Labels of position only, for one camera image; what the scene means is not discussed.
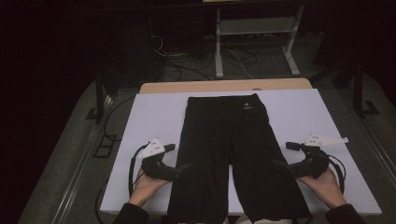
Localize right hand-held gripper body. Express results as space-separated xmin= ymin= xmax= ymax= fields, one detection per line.
xmin=286 ymin=133 xmax=349 ymax=180

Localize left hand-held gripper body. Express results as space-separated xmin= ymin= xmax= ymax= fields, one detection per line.
xmin=135 ymin=137 xmax=181 ymax=182

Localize black pants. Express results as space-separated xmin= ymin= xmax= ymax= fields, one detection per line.
xmin=167 ymin=92 xmax=312 ymax=224

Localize person's left hand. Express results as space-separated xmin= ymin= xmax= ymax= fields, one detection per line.
xmin=129 ymin=169 xmax=171 ymax=208

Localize person's right hand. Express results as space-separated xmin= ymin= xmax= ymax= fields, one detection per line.
xmin=295 ymin=169 xmax=347 ymax=209

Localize white foam board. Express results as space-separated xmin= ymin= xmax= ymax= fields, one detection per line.
xmin=99 ymin=88 xmax=383 ymax=217

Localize wooden table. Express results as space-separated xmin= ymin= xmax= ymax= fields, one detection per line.
xmin=138 ymin=77 xmax=313 ymax=94

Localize black metal stand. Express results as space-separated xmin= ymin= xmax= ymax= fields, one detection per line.
xmin=85 ymin=68 xmax=116 ymax=124
xmin=309 ymin=59 xmax=381 ymax=118

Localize white metal stand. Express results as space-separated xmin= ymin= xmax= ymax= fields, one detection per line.
xmin=214 ymin=4 xmax=306 ymax=78

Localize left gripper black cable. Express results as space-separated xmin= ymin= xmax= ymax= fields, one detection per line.
xmin=94 ymin=143 xmax=150 ymax=224

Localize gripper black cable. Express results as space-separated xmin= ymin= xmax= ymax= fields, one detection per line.
xmin=326 ymin=153 xmax=347 ymax=195
xmin=94 ymin=143 xmax=150 ymax=224

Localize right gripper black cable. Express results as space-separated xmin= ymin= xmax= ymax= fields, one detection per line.
xmin=326 ymin=153 xmax=347 ymax=195

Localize metal floor rail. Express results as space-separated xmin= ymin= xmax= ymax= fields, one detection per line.
xmin=50 ymin=96 xmax=113 ymax=224
xmin=351 ymin=115 xmax=396 ymax=175

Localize black floor cable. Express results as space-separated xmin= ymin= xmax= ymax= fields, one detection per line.
xmin=102 ymin=94 xmax=138 ymax=143

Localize tangle of floor cables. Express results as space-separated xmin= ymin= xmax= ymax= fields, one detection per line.
xmin=150 ymin=34 xmax=260 ymax=82

